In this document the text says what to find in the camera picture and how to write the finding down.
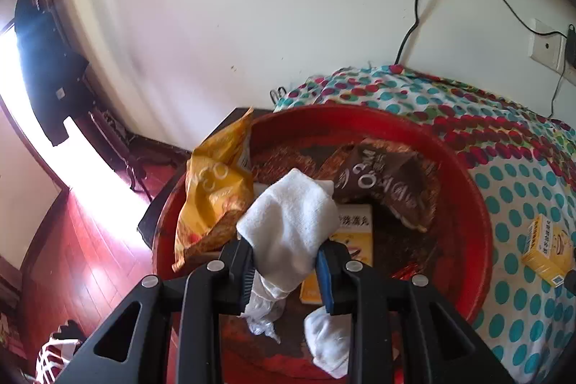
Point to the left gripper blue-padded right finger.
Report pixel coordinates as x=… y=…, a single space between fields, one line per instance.
x=330 y=270

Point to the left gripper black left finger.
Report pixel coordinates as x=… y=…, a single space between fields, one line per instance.
x=239 y=260

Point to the white sock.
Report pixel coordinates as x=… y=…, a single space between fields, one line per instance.
x=329 y=340
x=287 y=224

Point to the white tissue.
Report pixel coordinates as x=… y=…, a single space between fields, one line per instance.
x=266 y=305

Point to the yellow lips medicine box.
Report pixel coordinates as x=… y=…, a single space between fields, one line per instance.
x=356 y=233

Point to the yellow snack bag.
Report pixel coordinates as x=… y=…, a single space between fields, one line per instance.
x=219 y=187

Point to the brown snack bag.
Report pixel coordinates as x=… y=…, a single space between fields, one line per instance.
x=389 y=173

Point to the red round tray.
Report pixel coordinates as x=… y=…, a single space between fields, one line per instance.
x=440 y=346

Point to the polka dot cloth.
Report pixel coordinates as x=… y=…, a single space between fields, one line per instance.
x=523 y=164

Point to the black hanging clothes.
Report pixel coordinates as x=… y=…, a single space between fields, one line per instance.
x=52 y=72

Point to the black power adapter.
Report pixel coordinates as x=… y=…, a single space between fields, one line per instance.
x=570 y=46

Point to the white wall socket panel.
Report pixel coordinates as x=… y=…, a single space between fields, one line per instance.
x=548 y=51

